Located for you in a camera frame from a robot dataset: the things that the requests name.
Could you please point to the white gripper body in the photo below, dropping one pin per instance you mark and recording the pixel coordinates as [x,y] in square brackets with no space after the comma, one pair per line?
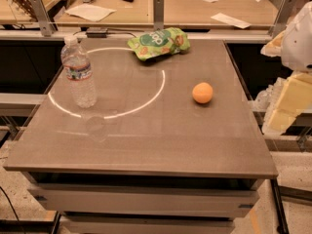
[298,46]

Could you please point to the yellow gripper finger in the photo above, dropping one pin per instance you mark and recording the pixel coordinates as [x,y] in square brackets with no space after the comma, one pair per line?
[274,47]
[290,97]

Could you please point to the orange fruit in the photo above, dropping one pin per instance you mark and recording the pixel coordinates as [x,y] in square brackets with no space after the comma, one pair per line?
[203,93]

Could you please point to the clear sanitizer bottle left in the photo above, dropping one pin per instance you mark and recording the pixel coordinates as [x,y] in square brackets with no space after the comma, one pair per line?
[263,98]

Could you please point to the clear plastic water bottle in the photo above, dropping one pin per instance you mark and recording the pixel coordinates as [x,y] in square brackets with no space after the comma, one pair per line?
[77,65]

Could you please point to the white paper strip right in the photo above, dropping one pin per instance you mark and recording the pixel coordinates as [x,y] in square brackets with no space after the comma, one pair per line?
[231,21]

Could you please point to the green snack bag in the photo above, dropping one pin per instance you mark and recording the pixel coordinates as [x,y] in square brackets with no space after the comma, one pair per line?
[169,41]

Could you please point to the white drawer cabinet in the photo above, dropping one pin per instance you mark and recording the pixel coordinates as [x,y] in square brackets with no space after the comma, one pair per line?
[125,209]

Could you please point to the black power adapter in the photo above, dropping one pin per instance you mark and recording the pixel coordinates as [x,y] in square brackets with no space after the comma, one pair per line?
[93,32]

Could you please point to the white paper sheet left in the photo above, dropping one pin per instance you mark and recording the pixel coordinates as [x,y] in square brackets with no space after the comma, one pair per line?
[90,12]

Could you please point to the metal bracket right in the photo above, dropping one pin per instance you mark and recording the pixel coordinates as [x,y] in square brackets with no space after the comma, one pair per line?
[283,15]

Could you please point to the metal bracket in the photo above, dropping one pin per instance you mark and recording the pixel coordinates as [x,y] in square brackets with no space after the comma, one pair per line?
[283,15]
[158,14]
[47,28]

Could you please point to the metal bracket middle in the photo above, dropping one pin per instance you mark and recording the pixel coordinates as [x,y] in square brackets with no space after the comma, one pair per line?
[158,14]

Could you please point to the metal bracket left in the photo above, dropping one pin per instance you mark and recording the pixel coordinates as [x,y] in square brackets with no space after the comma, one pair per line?
[47,28]

